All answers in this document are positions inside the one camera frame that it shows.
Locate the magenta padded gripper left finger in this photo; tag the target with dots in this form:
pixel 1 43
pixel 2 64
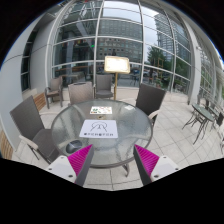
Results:
pixel 73 168

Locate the colourful menu card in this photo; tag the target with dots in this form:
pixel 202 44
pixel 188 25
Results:
pixel 101 110

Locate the grey wicker chair back centre-left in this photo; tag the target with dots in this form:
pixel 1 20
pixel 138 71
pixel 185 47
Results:
pixel 80 92

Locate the green metal side table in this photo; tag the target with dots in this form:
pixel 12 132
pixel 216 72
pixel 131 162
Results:
pixel 202 116

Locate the black computer mouse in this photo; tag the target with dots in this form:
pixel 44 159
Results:
pixel 73 146

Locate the grey wicker chair near left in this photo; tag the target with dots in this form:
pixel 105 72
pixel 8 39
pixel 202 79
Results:
pixel 29 123

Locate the grey wicker chair back centre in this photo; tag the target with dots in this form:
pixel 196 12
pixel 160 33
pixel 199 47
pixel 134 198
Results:
pixel 103 86

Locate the dark chair far right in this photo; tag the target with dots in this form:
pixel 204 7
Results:
pixel 218 122

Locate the round glass table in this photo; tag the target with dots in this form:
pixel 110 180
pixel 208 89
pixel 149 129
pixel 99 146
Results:
pixel 134 128

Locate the white mouse pad with logo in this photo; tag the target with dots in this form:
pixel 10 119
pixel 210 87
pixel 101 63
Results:
pixel 106 129

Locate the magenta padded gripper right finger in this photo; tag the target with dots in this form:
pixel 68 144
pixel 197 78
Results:
pixel 152 167

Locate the grey wicker chair far left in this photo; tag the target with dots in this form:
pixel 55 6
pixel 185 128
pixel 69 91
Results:
pixel 54 90

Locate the grey wicker chair right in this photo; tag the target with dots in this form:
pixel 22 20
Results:
pixel 149 100

